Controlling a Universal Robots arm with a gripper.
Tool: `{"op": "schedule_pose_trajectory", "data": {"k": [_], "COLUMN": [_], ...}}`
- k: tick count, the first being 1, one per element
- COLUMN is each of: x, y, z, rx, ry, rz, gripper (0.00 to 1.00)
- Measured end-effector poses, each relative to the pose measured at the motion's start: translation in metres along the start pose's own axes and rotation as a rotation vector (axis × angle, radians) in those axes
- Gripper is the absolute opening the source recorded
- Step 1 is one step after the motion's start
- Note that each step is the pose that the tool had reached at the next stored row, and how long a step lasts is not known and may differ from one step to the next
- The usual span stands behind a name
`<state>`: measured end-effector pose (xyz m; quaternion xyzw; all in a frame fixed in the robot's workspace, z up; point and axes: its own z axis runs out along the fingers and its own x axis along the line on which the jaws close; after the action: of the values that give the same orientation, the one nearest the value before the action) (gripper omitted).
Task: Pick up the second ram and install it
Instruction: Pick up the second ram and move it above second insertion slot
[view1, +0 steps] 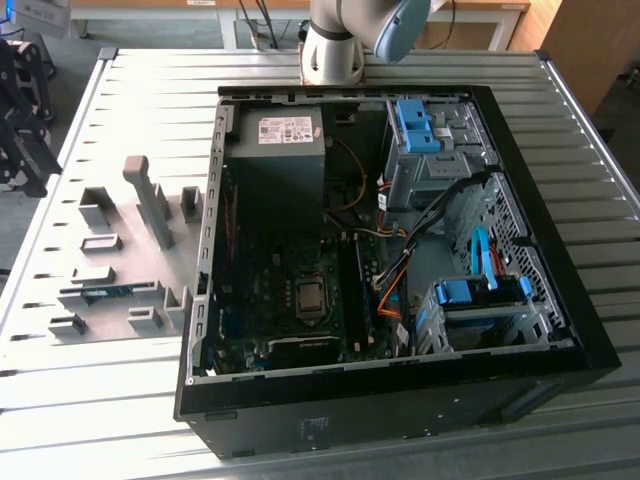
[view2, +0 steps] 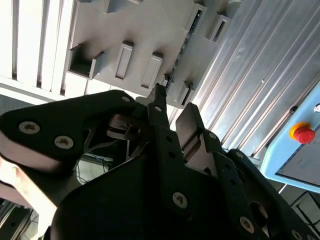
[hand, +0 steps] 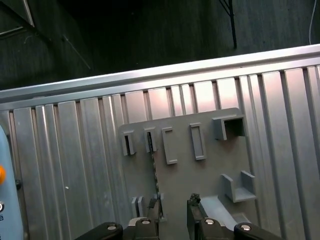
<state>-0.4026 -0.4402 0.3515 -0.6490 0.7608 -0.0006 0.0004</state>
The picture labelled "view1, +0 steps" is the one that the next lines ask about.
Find black cable bundle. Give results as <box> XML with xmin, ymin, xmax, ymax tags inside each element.
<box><xmin>399</xmin><ymin>169</ymin><xmax>494</xmax><ymax>259</ymax></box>

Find grey metal disk bay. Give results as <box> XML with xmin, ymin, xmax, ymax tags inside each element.
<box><xmin>412</xmin><ymin>287</ymin><xmax>556</xmax><ymax>354</ymax></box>

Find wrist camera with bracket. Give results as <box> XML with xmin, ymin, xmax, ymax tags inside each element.
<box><xmin>14</xmin><ymin>0</ymin><xmax>72</xmax><ymax>40</ymax></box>

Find coloured power wire bundle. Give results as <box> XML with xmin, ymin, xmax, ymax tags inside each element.
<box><xmin>349</xmin><ymin>224</ymin><xmax>409</xmax><ymax>241</ymax></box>

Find hard disk in blue carrier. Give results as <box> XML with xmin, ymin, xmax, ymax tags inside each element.
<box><xmin>433</xmin><ymin>277</ymin><xmax>534</xmax><ymax>311</ymax></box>

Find blue drive bay latch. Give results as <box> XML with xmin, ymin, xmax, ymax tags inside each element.
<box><xmin>394</xmin><ymin>99</ymin><xmax>442</xmax><ymax>154</ymax></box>

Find thin orange wire loop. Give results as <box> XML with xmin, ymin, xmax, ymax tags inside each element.
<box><xmin>322</xmin><ymin>138</ymin><xmax>369</xmax><ymax>226</ymax></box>

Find brown wooden cabinet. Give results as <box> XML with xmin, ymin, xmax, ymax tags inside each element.
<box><xmin>509</xmin><ymin>0</ymin><xmax>640</xmax><ymax>116</ymax></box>

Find black RAM slot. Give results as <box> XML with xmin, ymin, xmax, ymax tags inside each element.
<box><xmin>335</xmin><ymin>233</ymin><xmax>362</xmax><ymax>354</ymax></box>

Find black open PC case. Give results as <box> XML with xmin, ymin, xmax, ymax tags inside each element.
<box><xmin>172</xmin><ymin>84</ymin><xmax>623</xmax><ymax>461</ymax></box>

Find grey power supply unit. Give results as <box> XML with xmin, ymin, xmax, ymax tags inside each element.
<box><xmin>223</xmin><ymin>105</ymin><xmax>329</xmax><ymax>236</ymax></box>

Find CPU socket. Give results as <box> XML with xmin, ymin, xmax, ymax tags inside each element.
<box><xmin>291</xmin><ymin>268</ymin><xmax>335</xmax><ymax>327</ymax></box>

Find light blue flat wire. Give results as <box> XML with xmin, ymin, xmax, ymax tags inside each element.
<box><xmin>471</xmin><ymin>225</ymin><xmax>499</xmax><ymax>290</ymax></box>

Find grey metal drive cage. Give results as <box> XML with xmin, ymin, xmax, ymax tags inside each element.
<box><xmin>382</xmin><ymin>98</ymin><xmax>501</xmax><ymax>211</ymax></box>

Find blue RAM stick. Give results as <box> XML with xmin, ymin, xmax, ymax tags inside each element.
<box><xmin>79</xmin><ymin>285</ymin><xmax>136</xmax><ymax>300</ymax></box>

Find grey parts rack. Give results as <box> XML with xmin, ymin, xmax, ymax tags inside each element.
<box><xmin>47</xmin><ymin>154</ymin><xmax>204</xmax><ymax>346</ymax></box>

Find green motherboard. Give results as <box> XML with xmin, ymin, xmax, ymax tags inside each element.
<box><xmin>214</xmin><ymin>232</ymin><xmax>401</xmax><ymax>374</ymax></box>

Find orange flat wire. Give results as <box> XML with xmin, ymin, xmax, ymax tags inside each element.
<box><xmin>377</xmin><ymin>277</ymin><xmax>404</xmax><ymax>319</ymax></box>

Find silver CPU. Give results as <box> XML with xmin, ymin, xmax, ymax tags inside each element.
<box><xmin>298</xmin><ymin>282</ymin><xmax>326</xmax><ymax>311</ymax></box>

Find black graphics card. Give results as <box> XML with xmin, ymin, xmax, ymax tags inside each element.
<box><xmin>264</xmin><ymin>333</ymin><xmax>341</xmax><ymax>369</ymax></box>

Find long white-framed desk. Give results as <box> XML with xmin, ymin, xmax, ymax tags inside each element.
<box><xmin>69</xmin><ymin>0</ymin><xmax>311</xmax><ymax>51</ymax></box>

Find small wood-topped white table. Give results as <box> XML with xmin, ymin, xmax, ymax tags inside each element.
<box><xmin>419</xmin><ymin>0</ymin><xmax>531</xmax><ymax>52</ymax></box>

